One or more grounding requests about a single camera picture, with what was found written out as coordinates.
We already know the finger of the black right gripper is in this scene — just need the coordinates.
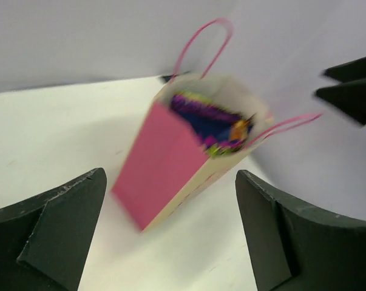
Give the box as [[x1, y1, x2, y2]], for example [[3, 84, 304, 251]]
[[322, 56, 366, 82], [314, 78, 366, 126]]

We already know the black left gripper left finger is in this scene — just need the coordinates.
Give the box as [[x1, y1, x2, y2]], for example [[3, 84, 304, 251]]
[[0, 168, 107, 290]]

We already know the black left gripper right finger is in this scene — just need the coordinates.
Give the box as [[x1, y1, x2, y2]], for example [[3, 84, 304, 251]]
[[235, 170, 366, 290]]

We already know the purple snack bag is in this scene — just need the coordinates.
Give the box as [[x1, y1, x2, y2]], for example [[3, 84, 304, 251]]
[[170, 91, 254, 156]]

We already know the paper bag with pink handles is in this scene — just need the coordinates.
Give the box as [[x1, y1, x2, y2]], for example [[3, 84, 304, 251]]
[[110, 17, 323, 233]]

